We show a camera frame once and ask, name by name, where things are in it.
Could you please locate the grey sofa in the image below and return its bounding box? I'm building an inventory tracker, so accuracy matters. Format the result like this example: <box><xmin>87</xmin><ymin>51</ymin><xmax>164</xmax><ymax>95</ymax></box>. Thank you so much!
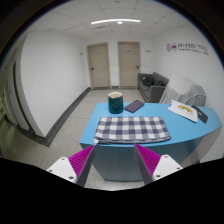
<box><xmin>137</xmin><ymin>71</ymin><xmax>170</xmax><ymax>103</ymax></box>

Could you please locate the furniture under white cover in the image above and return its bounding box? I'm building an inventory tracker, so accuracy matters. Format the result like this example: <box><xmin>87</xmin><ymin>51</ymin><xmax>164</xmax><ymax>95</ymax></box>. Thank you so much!
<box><xmin>159</xmin><ymin>75</ymin><xmax>208</xmax><ymax>108</ymax></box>

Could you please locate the long ceiling light strip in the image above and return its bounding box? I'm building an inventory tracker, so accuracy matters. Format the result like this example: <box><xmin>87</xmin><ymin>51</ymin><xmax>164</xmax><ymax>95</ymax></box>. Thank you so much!
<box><xmin>90</xmin><ymin>18</ymin><xmax>142</xmax><ymax>26</ymax></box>

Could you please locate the black notebook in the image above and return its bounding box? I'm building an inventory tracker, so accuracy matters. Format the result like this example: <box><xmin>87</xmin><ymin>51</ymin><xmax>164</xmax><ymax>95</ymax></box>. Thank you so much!
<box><xmin>191</xmin><ymin>104</ymin><xmax>209</xmax><ymax>124</ymax></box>

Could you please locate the black bag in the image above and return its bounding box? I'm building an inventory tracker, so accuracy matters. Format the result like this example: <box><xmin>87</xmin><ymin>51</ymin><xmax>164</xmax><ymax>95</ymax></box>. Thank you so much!
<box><xmin>142</xmin><ymin>75</ymin><xmax>155</xmax><ymax>88</ymax></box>

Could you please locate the beige door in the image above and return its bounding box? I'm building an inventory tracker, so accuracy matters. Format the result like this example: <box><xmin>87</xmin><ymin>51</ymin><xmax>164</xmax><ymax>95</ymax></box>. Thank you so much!
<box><xmin>86</xmin><ymin>42</ymin><xmax>111</xmax><ymax>90</ymax></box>
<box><xmin>117</xmin><ymin>41</ymin><xmax>142</xmax><ymax>89</ymax></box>

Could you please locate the blue white checked towel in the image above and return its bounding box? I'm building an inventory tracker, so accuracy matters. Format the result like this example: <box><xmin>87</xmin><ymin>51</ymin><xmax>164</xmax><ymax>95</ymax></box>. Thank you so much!
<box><xmin>93</xmin><ymin>115</ymin><xmax>172</xmax><ymax>145</ymax></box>

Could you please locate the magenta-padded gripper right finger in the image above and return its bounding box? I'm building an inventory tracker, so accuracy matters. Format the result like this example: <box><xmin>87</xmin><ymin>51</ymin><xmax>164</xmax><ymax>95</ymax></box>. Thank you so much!
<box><xmin>133</xmin><ymin>143</ymin><xmax>184</xmax><ymax>186</ymax></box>

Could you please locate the white pad with rainbow print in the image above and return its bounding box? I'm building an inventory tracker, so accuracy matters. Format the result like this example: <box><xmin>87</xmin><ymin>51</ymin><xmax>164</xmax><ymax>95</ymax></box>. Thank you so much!
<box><xmin>167</xmin><ymin>99</ymin><xmax>199</xmax><ymax>123</ymax></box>

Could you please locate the purple smartphone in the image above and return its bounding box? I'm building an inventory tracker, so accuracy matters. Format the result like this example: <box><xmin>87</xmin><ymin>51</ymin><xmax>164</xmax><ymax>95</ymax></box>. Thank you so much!
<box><xmin>124</xmin><ymin>99</ymin><xmax>145</xmax><ymax>114</ymax></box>

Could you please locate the dark green mug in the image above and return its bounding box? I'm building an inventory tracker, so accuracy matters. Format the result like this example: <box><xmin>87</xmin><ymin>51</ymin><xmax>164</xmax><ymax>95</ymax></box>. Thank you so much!
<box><xmin>107</xmin><ymin>91</ymin><xmax>125</xmax><ymax>115</ymax></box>

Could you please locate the wall lettering sign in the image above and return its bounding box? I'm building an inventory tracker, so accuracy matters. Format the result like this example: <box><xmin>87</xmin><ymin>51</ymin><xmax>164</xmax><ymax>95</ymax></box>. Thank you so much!
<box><xmin>165</xmin><ymin>40</ymin><xmax>210</xmax><ymax>56</ymax></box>

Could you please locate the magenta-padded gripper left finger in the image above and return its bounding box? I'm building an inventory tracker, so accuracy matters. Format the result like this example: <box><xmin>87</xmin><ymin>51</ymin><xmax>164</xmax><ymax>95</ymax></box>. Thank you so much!
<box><xmin>46</xmin><ymin>144</ymin><xmax>97</xmax><ymax>188</ymax></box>

